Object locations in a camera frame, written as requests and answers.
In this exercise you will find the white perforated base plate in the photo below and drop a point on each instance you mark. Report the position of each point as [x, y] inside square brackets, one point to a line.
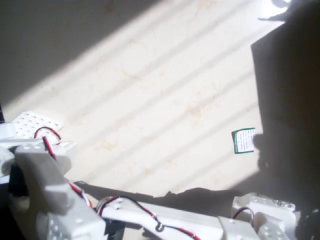
[27, 122]

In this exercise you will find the green bordered paper label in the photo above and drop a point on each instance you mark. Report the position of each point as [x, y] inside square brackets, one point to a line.
[243, 141]

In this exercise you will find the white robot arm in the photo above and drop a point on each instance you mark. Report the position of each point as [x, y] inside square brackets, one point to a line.
[190, 218]

